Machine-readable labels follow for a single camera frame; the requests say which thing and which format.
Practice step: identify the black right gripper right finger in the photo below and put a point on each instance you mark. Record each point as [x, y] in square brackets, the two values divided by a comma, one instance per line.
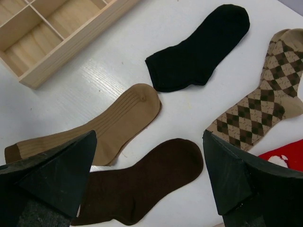
[249, 191]

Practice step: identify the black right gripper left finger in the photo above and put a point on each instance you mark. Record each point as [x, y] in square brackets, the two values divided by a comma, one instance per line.
[45, 190]

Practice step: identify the dark brown striped sock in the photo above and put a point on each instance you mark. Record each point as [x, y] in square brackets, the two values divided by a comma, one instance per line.
[128, 194]

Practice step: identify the tan ribbed sock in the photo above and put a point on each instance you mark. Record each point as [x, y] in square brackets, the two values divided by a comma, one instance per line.
[130, 114]

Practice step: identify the red reindeer sock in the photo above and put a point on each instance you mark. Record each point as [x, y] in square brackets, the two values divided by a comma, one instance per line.
[289, 156]

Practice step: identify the brown argyle sock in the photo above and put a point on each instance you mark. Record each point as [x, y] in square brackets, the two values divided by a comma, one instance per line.
[247, 122]

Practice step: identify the black sock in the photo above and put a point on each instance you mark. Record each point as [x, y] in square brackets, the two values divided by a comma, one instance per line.
[193, 61]

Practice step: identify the wooden compartment tray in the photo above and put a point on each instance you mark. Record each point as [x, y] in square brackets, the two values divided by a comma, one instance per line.
[37, 37]

